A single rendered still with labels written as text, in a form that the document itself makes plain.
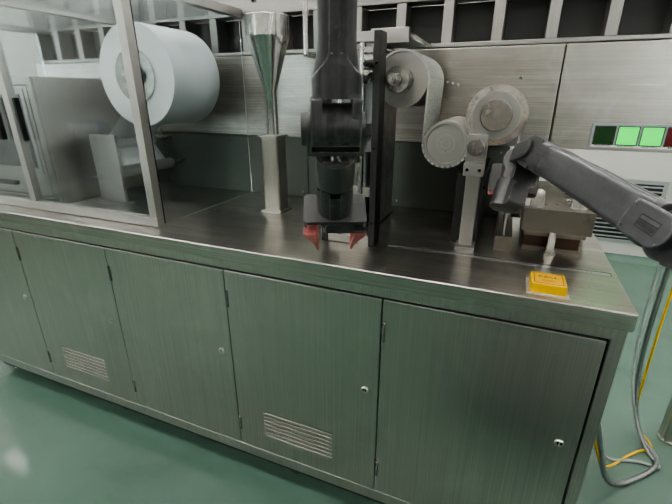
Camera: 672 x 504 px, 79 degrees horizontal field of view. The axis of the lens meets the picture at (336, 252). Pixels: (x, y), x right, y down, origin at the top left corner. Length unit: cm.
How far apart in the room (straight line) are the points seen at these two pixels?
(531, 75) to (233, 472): 169
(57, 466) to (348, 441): 114
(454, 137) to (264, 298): 69
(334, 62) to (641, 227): 39
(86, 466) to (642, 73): 225
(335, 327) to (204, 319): 46
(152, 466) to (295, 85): 153
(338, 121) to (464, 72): 99
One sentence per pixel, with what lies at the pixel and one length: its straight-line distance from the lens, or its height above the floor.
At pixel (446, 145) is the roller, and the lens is 117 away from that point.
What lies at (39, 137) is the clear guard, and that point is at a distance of 177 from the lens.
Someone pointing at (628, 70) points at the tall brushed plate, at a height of 136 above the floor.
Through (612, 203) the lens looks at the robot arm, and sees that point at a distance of 64.
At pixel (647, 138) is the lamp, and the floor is 118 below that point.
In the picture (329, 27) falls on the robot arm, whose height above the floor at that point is 137.
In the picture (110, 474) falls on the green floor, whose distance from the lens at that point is 189.
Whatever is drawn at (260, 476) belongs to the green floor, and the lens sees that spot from 172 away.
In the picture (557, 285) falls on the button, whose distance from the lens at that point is 98.
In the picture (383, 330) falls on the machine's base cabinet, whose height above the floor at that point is 73.
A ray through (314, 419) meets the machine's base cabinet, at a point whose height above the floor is 35.
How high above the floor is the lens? 130
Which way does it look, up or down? 21 degrees down
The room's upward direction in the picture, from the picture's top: straight up
